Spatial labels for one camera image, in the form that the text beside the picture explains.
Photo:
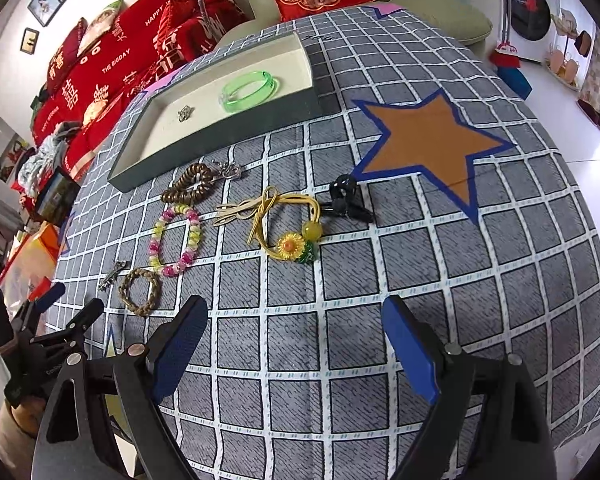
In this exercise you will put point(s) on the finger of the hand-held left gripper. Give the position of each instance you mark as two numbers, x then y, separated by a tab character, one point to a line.
47	300
85	315

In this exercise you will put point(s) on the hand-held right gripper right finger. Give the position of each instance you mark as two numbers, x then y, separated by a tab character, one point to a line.
410	350

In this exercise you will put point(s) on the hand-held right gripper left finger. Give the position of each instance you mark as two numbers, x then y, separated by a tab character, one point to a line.
180	350

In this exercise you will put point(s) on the black claw hair clip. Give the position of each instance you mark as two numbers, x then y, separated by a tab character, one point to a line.
342	200

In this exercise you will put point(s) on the silver metal clasp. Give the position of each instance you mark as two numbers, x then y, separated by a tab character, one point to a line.
228	171

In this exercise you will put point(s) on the grey tray with cream lining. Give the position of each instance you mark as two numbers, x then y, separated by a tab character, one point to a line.
190	130

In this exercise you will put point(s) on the green translucent bangle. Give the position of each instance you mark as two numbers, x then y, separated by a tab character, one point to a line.
237	102

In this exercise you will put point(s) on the orange bag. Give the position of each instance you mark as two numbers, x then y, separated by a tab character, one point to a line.
32	260

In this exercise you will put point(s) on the grey checked star blanket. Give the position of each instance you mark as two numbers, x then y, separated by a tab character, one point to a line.
430	270

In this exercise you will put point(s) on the dark cardboard box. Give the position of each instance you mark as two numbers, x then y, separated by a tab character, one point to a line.
55	195

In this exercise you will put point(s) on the pile of grey clothes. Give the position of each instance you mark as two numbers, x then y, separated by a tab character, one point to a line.
45	160

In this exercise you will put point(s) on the small silver brooch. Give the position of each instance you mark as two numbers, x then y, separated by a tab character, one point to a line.
185	112

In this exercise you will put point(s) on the red printed blanket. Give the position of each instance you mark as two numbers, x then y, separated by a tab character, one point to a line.
130	55

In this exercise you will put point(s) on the small dark framed picture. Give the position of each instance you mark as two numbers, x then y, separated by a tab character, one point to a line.
29	41

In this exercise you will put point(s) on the white and green small cushion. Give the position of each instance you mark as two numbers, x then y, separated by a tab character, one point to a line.
100	25

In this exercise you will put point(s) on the blue dustpan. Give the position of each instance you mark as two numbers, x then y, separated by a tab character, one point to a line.
517	82

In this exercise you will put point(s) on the red broom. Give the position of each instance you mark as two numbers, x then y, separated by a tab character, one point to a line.
506	52

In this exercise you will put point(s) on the rack with hats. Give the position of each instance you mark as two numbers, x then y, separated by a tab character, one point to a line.
567	60

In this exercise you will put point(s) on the pale green sofa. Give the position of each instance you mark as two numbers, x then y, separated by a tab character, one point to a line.
430	15

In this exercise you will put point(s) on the white washing machine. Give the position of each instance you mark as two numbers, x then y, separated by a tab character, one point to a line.
530	5

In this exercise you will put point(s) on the wall poster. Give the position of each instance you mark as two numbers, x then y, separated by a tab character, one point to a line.
10	157

